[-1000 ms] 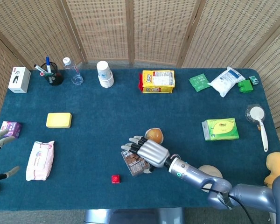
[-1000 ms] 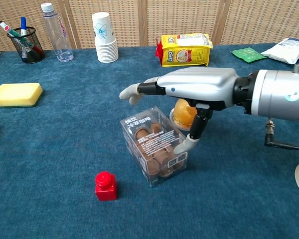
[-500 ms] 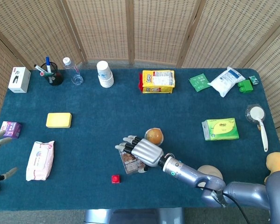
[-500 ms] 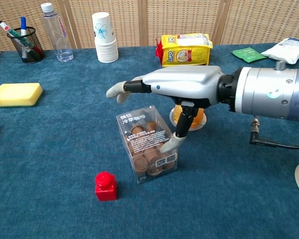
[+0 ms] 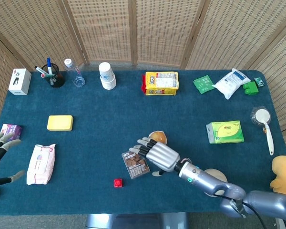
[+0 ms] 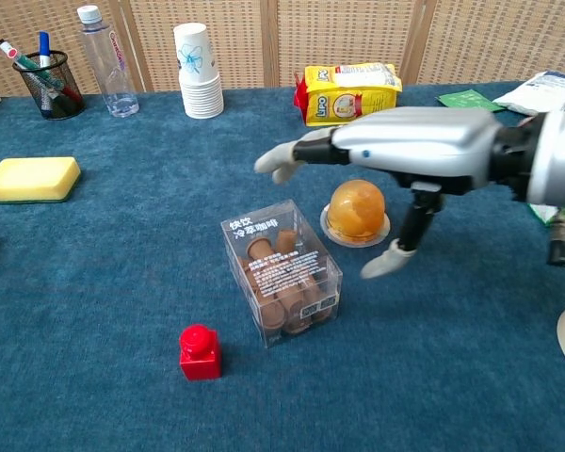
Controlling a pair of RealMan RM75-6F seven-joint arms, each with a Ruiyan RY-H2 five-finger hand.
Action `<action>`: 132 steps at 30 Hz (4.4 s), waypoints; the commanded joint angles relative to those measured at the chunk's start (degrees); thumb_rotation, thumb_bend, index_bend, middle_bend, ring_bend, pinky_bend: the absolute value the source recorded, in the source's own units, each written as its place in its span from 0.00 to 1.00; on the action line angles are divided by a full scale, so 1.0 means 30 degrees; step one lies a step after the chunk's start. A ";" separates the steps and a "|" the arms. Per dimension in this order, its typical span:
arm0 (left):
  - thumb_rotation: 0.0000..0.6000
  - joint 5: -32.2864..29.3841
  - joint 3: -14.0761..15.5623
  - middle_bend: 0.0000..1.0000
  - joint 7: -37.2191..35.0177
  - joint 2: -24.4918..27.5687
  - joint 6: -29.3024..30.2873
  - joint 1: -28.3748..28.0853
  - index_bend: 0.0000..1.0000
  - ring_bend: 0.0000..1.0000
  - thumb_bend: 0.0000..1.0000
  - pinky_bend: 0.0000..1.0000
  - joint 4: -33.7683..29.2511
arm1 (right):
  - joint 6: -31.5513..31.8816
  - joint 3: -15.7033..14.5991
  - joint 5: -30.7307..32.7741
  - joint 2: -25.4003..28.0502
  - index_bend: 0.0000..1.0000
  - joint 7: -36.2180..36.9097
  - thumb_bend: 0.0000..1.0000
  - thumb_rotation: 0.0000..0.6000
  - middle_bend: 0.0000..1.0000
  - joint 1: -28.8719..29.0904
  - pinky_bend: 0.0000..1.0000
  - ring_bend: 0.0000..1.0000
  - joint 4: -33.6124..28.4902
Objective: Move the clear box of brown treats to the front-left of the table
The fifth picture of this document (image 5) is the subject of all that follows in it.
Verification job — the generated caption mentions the orange bun in clear dome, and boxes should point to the orange bun in clear dome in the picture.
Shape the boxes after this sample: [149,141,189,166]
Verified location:
[148,130,168,146]

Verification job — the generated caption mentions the beige upturned bowl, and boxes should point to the beige upturned bowl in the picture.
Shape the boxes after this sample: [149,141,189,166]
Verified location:
[204,168,228,198]

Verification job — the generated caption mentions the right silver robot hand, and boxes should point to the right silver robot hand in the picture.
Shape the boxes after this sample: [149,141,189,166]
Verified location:
[129,137,181,177]

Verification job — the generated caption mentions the white marker with red band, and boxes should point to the white marker with red band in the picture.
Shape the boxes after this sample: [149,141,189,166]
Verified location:
[34,65,50,78]

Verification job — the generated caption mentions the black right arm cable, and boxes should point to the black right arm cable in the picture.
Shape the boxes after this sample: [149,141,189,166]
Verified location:
[213,193,267,229]

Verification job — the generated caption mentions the clear plastic water bottle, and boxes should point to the clear plastic water bottle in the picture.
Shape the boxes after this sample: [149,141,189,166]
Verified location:
[63,58,86,88]

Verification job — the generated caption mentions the yellow Lipo snack package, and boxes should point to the yellow Lipo snack package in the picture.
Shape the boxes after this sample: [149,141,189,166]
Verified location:
[141,71,179,96]

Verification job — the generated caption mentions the stack of white paper cups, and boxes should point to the stack of white paper cups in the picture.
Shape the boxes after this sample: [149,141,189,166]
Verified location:
[98,62,117,90]

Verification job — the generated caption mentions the green toy brick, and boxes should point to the green toy brick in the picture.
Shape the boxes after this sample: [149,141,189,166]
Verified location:
[242,81,259,96]

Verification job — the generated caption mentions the yellow sponge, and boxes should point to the yellow sponge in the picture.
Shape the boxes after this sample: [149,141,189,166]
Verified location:
[47,115,74,132]

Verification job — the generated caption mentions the green tissue pack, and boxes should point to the green tissue pack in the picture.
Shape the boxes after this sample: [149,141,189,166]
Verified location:
[205,120,245,145]

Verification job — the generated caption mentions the clear box of brown capsules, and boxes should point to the clear box of brown capsules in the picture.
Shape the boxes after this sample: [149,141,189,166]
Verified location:
[121,150,150,179]

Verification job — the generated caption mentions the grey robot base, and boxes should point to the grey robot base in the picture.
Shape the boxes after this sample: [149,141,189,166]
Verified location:
[85,212,189,229]

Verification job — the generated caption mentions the purple pad pack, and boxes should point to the purple pad pack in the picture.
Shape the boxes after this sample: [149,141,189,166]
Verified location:
[0,124,23,141]

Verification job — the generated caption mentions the white plastic packet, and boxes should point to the white plastic packet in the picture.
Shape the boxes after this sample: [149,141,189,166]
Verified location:
[212,68,252,100]

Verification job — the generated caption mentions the blue marker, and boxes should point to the blue marker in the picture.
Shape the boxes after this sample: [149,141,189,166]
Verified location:
[46,58,54,85]

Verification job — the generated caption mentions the flat green sachet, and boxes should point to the flat green sachet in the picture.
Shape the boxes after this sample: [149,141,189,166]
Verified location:
[193,74,215,95]

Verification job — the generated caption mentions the white long-handled spoon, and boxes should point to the white long-handled spoon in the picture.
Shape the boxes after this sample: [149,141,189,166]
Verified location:
[255,108,275,156]

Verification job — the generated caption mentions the pink wet wipes pack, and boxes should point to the pink wet wipes pack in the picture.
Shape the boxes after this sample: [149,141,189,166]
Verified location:
[26,143,56,186]

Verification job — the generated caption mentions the wicker folding screen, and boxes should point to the wicker folding screen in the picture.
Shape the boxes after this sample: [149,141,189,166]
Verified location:
[0,0,286,158]

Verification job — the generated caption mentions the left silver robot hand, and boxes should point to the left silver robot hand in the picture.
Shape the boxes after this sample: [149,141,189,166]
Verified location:
[0,132,26,190]

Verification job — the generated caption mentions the white cardboard box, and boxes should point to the white cardboard box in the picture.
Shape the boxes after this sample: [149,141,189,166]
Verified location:
[8,68,32,95]

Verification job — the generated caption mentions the blue felt table cover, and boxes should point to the blue felt table cover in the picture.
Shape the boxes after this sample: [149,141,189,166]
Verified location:
[0,69,286,217]

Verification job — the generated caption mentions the orange plush toy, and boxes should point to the orange plush toy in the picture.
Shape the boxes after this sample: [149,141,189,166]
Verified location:
[269,155,286,196]

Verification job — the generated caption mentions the black mesh pen holder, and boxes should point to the black mesh pen holder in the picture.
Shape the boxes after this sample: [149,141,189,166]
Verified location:
[42,63,65,88]

